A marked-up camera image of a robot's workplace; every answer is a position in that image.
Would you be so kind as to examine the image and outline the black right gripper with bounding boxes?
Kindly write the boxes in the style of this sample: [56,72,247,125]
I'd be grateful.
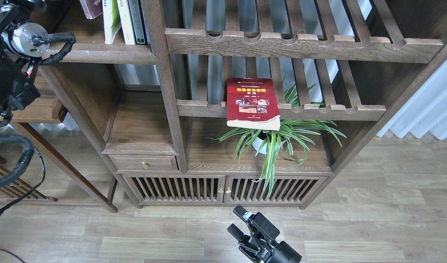
[228,205,302,263]

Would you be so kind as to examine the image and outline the red book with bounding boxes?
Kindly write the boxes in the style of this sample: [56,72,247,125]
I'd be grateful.
[227,77,280,130]

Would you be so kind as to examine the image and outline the dark maroon book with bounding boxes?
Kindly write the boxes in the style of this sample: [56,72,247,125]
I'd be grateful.
[80,0,103,19]

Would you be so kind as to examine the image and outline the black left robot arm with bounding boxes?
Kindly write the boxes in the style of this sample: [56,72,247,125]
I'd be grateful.
[0,0,76,127]

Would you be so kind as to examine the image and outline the brass cabinet door knobs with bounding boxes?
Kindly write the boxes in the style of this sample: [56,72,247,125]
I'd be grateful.
[217,187,232,194]

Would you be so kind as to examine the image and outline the white plant pot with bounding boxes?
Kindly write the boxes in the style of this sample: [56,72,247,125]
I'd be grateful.
[251,130,286,156]

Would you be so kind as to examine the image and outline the green spider plant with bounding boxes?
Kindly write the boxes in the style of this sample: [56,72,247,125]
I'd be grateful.
[216,77,345,194]

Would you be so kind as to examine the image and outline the dark wooden bookshelf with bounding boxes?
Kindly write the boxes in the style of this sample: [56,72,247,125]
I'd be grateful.
[31,0,447,209]

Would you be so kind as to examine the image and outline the white curtain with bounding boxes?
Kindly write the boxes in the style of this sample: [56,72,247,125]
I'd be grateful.
[377,60,447,140]

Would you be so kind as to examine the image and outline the wooden side table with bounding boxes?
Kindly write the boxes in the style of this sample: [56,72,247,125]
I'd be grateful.
[0,62,123,213]

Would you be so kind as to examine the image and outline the grey-green upright book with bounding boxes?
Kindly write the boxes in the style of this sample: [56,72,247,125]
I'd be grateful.
[128,0,148,45]

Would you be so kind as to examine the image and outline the white upright book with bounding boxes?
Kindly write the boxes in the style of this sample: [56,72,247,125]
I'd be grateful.
[117,0,136,45]

